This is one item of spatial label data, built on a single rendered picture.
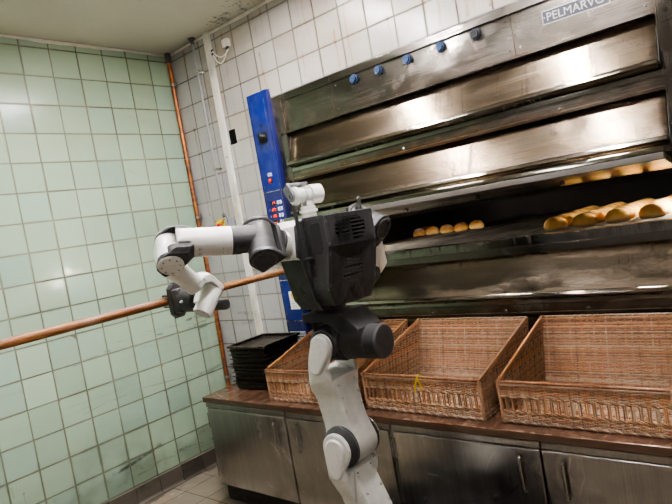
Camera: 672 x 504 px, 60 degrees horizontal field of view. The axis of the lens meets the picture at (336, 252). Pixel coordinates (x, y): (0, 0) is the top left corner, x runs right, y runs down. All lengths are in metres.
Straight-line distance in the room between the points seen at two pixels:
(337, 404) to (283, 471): 0.99
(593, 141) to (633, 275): 0.52
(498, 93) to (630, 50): 0.50
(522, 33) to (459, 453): 1.63
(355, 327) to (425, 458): 0.72
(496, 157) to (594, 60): 0.51
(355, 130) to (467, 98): 0.61
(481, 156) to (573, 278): 0.63
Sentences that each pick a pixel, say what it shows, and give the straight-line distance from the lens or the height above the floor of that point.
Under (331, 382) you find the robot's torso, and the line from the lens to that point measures 1.97.
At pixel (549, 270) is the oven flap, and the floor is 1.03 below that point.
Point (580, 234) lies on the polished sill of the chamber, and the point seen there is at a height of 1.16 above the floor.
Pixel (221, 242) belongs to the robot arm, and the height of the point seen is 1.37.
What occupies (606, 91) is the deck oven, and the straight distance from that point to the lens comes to 2.41.
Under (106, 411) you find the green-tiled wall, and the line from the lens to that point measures 3.52.
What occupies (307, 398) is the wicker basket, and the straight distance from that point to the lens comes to 2.73.
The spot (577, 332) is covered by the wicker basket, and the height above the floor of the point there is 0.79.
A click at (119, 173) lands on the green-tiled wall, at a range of 3.62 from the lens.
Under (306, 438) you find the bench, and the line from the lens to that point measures 2.75.
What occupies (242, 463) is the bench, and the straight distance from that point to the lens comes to 3.17.
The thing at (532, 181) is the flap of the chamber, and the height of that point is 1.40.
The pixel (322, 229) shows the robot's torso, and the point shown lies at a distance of 1.77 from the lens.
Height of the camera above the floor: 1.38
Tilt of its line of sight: 3 degrees down
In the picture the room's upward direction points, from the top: 10 degrees counter-clockwise
